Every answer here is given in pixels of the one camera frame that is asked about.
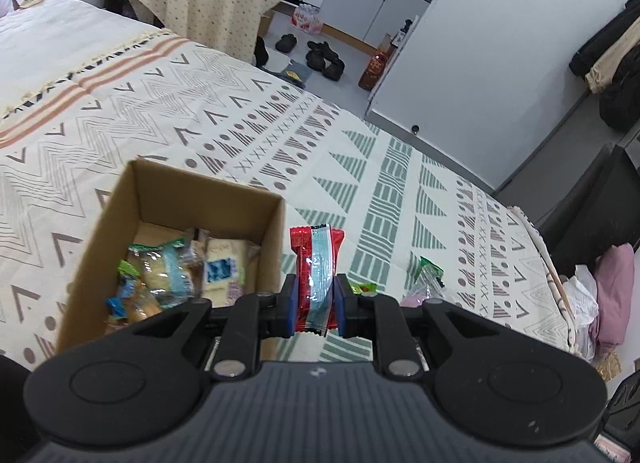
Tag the pink cloth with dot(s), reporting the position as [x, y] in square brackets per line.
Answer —
[614, 275]

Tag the red bottle pack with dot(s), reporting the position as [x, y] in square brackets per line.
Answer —
[307, 18]

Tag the light green snack packet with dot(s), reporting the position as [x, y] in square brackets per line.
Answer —
[363, 288]

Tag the black slipper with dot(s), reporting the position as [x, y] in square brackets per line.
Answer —
[286, 43]

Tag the dark green snack packet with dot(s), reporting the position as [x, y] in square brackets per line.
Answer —
[430, 274]

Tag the red oil jug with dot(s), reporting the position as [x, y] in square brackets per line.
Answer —
[374, 70]

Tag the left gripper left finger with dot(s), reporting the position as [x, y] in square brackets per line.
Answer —
[241, 329]

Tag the hanging jackets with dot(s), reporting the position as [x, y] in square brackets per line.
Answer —
[609, 63]

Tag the yellow cake teal packet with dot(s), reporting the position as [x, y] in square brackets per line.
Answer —
[163, 269]

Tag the black chair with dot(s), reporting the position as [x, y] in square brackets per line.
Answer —
[600, 211]

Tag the white bed sheet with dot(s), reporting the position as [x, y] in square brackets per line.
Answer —
[46, 41]

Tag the pile of black shoes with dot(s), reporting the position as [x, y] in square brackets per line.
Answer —
[322, 59]

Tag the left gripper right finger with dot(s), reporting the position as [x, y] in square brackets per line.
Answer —
[380, 319]

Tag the red blue striped snack packet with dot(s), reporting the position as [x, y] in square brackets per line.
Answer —
[316, 249]

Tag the blue candy packet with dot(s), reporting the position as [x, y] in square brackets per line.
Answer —
[133, 301]

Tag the patterned bed blanket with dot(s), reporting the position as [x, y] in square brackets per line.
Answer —
[165, 134]

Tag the purple round cake packet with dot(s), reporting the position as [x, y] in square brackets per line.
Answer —
[421, 291]

